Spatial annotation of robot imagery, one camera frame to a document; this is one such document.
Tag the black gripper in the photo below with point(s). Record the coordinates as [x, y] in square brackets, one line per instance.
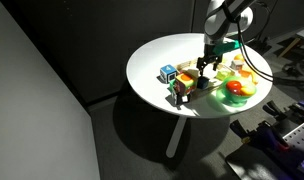
[209, 57]

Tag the orange fruit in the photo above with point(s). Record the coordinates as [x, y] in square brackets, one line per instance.
[239, 57]

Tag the blue cube block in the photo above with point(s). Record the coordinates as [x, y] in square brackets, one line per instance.
[202, 82]

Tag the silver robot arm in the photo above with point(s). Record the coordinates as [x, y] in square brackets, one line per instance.
[224, 18]

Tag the yellow banana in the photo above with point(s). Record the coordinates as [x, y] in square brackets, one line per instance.
[254, 76]

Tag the red apple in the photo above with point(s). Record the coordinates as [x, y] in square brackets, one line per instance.
[234, 87]

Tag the multicolour toy cube on stand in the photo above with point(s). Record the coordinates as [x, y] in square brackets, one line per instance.
[181, 88]

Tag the green bowl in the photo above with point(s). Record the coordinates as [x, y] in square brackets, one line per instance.
[227, 97]

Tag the orange cube block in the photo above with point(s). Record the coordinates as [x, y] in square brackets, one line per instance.
[245, 74]

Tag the blue number cube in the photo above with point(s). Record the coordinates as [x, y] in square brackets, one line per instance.
[167, 73]

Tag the yellow round fruit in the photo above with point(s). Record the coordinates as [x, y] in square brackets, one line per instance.
[248, 90]

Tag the purple orange clamp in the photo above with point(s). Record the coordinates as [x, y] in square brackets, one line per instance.
[264, 136]

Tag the perforated metal breadboard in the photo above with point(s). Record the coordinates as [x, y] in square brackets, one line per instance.
[250, 163]

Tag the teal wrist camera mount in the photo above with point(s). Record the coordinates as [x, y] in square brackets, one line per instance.
[226, 46]

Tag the white table pedestal leg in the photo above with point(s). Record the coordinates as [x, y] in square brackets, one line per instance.
[175, 138]

